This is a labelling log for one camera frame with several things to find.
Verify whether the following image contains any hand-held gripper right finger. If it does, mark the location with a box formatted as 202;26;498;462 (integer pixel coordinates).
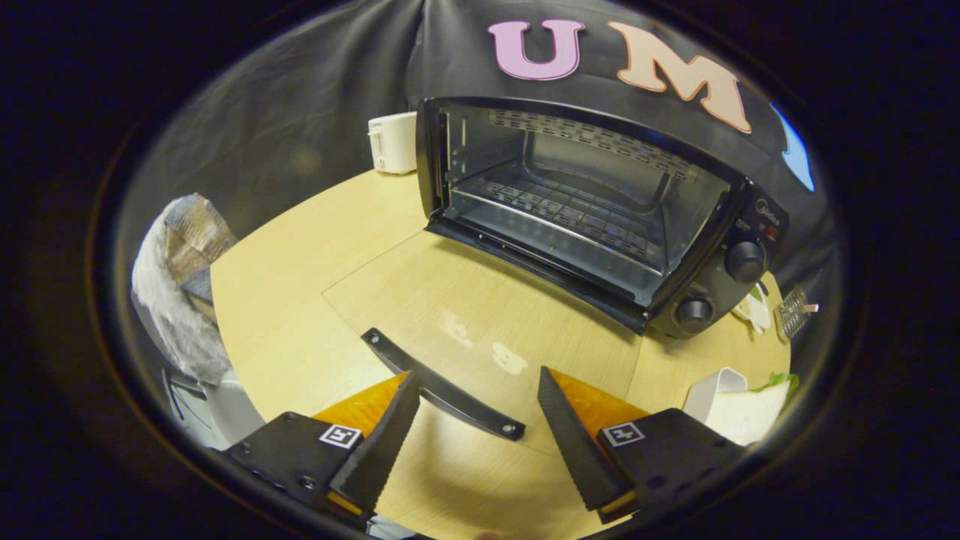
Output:
537;366;743;524

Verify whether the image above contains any black toaster oven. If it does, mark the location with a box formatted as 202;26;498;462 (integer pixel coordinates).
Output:
322;96;790;443

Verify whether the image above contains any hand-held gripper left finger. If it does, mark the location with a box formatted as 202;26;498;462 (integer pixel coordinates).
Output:
225;370;422;527

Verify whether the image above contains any white dish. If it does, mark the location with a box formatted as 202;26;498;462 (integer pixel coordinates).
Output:
682;367;749;425

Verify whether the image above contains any small shiny metal rack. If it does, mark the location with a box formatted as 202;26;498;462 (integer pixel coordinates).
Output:
775;287;820;340

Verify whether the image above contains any white bread toaster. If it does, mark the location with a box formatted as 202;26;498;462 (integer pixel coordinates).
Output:
367;112;419;176

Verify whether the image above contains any black backdrop cloth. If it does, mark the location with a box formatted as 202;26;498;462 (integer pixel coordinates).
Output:
120;0;837;301

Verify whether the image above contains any grey chair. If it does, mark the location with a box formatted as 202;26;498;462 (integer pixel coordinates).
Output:
160;366;265;451

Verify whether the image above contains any brown patterned cushion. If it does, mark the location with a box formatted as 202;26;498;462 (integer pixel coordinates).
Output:
163;193;239;302

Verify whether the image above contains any grey fluffy cloth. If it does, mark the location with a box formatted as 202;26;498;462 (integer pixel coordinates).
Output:
131;199;235;388

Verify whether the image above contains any sandwich with green lettuce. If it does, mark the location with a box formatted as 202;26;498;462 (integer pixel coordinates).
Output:
705;372;800;448

